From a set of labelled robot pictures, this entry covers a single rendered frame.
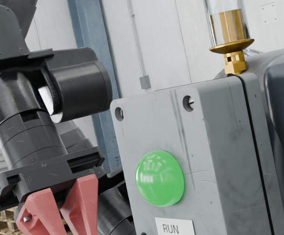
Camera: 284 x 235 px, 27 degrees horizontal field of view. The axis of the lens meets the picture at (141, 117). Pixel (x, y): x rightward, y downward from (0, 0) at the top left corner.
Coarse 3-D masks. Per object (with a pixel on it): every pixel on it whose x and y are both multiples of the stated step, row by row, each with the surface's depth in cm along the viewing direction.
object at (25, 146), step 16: (0, 128) 55; (16, 128) 54; (32, 128) 54; (48, 128) 55; (0, 144) 55; (16, 144) 54; (32, 144) 54; (48, 144) 54; (16, 160) 54; (32, 160) 53; (48, 160) 53; (80, 160) 54; (96, 160) 55; (0, 176) 50; (16, 176) 51; (0, 192) 51; (0, 208) 54
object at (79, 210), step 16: (64, 160) 53; (32, 176) 51; (48, 176) 52; (64, 176) 52; (80, 176) 53; (16, 192) 51; (32, 192) 50; (64, 192) 56; (80, 192) 52; (96, 192) 53; (64, 208) 56; (80, 208) 56; (96, 208) 53; (80, 224) 55; (96, 224) 52
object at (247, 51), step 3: (246, 48) 45; (249, 48) 44; (243, 51) 45; (246, 51) 44; (249, 51) 44; (252, 51) 44; (255, 51) 43; (258, 51) 43; (261, 51) 43; (246, 54) 44; (249, 54) 44; (252, 54) 43; (255, 54) 43
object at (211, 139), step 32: (160, 96) 30; (192, 96) 28; (224, 96) 29; (256, 96) 30; (128, 128) 33; (160, 128) 30; (192, 128) 29; (224, 128) 29; (256, 128) 30; (128, 160) 33; (192, 160) 29; (224, 160) 28; (256, 160) 30; (128, 192) 34; (192, 192) 29; (224, 192) 28; (256, 192) 30; (224, 224) 28; (256, 224) 29
